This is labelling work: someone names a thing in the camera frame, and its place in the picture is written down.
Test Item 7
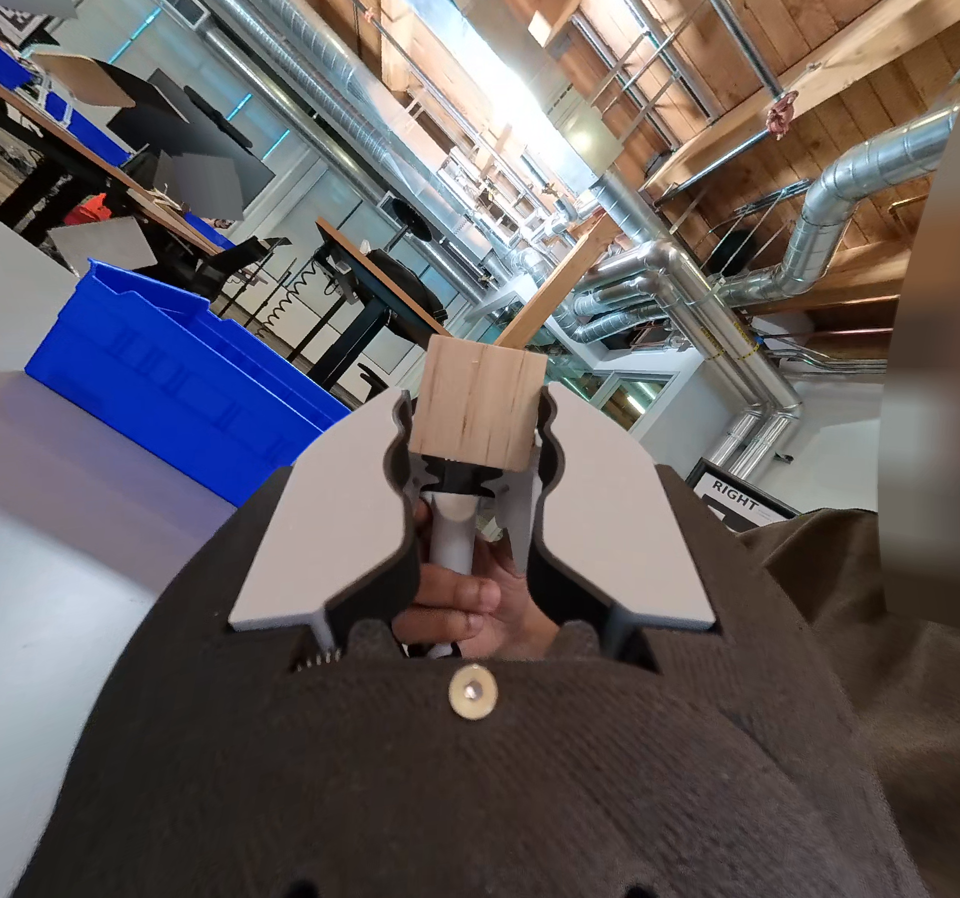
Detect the black coiled cable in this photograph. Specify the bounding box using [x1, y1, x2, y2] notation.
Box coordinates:
[262, 268, 318, 330]

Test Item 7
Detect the grey desk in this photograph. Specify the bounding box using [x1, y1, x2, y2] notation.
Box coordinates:
[0, 226, 301, 876]

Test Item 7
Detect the orange traffic cone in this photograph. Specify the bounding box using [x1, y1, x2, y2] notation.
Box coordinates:
[63, 193, 111, 229]

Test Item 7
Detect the blue striped wooden cube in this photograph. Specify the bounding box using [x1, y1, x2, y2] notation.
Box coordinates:
[408, 335, 549, 471]

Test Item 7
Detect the black framed sign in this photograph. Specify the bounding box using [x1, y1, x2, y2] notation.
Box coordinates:
[686, 457, 801, 535]

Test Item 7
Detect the silver ventilation duct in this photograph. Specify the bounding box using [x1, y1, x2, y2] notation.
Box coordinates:
[142, 0, 609, 276]

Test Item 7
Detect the black monitor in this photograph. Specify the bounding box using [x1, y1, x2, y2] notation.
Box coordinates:
[112, 61, 276, 224]

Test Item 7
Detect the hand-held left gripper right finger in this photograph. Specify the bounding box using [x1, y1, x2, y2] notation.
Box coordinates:
[525, 382, 719, 660]

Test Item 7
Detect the silver pipe cluster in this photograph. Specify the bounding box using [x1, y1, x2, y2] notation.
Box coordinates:
[570, 106, 960, 471]

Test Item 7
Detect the person's right hand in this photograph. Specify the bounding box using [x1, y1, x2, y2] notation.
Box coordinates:
[392, 500, 561, 662]

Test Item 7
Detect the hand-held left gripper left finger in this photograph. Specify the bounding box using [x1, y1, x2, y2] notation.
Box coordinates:
[227, 388, 423, 651]

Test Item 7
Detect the black bag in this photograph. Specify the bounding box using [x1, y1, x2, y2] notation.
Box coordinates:
[367, 249, 445, 315]

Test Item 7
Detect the wooden post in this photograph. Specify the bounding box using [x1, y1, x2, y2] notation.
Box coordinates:
[495, 211, 625, 351]

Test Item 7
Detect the cardboard box flap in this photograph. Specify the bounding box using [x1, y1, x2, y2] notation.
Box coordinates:
[30, 50, 138, 111]

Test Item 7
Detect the grey leaning panel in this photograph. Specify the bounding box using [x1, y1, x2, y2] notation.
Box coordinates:
[46, 217, 160, 278]

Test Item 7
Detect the black office chair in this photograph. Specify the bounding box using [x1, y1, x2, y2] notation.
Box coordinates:
[187, 236, 294, 300]

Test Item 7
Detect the wood-edged background desk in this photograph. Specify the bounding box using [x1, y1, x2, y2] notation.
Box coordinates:
[0, 84, 228, 257]
[288, 217, 453, 390]

